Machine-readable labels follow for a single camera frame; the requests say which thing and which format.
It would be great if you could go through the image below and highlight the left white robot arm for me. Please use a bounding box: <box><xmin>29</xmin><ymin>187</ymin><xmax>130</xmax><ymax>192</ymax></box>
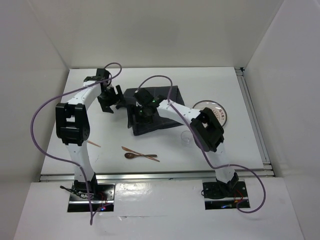
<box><xmin>55</xmin><ymin>68</ymin><xmax>125</xmax><ymax>200</ymax></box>

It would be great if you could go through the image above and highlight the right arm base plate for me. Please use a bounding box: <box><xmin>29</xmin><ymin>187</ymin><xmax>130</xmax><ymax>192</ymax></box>
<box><xmin>200</xmin><ymin>181</ymin><xmax>250</xmax><ymax>210</ymax></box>

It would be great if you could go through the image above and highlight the copper fork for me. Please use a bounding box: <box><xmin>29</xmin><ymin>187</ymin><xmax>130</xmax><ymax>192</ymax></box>
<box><xmin>87</xmin><ymin>140</ymin><xmax>101</xmax><ymax>148</ymax></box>

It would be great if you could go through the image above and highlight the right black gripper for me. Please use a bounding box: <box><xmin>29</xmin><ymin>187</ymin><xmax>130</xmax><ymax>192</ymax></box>
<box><xmin>127</xmin><ymin>103</ymin><xmax>154</xmax><ymax>128</ymax></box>

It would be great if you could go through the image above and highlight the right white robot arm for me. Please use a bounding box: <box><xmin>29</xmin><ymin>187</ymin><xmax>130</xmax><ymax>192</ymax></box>
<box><xmin>133</xmin><ymin>88</ymin><xmax>239</xmax><ymax>196</ymax></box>

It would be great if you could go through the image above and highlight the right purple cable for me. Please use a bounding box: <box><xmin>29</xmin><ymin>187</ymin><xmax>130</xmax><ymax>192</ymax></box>
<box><xmin>137</xmin><ymin>75</ymin><xmax>266</xmax><ymax>214</ymax></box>

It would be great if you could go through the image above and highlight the dark grey checked cloth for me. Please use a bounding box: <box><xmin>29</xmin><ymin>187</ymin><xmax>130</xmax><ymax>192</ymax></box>
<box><xmin>123</xmin><ymin>85</ymin><xmax>185</xmax><ymax>136</ymax></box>

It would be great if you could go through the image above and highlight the clear plastic cup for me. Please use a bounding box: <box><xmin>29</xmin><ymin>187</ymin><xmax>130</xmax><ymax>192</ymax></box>
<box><xmin>180</xmin><ymin>130</ymin><xmax>195</xmax><ymax>148</ymax></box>

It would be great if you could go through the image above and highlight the right aluminium rail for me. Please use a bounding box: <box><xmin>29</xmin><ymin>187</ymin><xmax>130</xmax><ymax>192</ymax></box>
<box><xmin>234</xmin><ymin>67</ymin><xmax>273</xmax><ymax>171</ymax></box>

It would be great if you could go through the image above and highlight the purple cable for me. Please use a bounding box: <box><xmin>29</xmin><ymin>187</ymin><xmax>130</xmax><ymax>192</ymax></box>
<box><xmin>137</xmin><ymin>75</ymin><xmax>266</xmax><ymax>214</ymax></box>
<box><xmin>29</xmin><ymin>62</ymin><xmax>123</xmax><ymax>226</ymax></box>

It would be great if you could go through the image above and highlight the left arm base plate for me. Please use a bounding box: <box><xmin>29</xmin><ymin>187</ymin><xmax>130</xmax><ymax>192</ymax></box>
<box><xmin>64</xmin><ymin>183</ymin><xmax>116</xmax><ymax>213</ymax></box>

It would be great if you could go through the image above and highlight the front aluminium rail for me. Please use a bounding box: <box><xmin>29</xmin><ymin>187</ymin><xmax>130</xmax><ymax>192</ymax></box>
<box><xmin>39</xmin><ymin>169</ymin><xmax>275</xmax><ymax>183</ymax></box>

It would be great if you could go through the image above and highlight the copper knife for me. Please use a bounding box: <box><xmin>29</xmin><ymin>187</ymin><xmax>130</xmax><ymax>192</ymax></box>
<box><xmin>121</xmin><ymin>146</ymin><xmax>160</xmax><ymax>162</ymax></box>

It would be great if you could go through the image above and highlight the aluminium rail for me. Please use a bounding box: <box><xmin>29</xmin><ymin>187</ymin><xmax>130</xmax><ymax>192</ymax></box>
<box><xmin>39</xmin><ymin>169</ymin><xmax>275</xmax><ymax>183</ymax></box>
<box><xmin>234</xmin><ymin>67</ymin><xmax>273</xmax><ymax>171</ymax></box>

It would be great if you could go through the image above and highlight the dark wooden spoon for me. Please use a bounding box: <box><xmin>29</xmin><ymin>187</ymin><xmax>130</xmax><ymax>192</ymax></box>
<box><xmin>124</xmin><ymin>152</ymin><xmax>158</xmax><ymax>159</ymax></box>

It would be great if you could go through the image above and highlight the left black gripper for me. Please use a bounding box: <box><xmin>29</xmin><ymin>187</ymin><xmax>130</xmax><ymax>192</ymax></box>
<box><xmin>96</xmin><ymin>84</ymin><xmax>125</xmax><ymax>114</ymax></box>

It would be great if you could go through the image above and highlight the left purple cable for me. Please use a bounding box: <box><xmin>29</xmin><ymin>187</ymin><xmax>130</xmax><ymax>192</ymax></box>
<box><xmin>29</xmin><ymin>62</ymin><xmax>123</xmax><ymax>226</ymax></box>

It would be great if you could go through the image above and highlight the patterned glass plate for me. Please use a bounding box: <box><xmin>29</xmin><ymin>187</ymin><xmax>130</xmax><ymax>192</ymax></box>
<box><xmin>192</xmin><ymin>100</ymin><xmax>228</xmax><ymax>127</ymax></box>

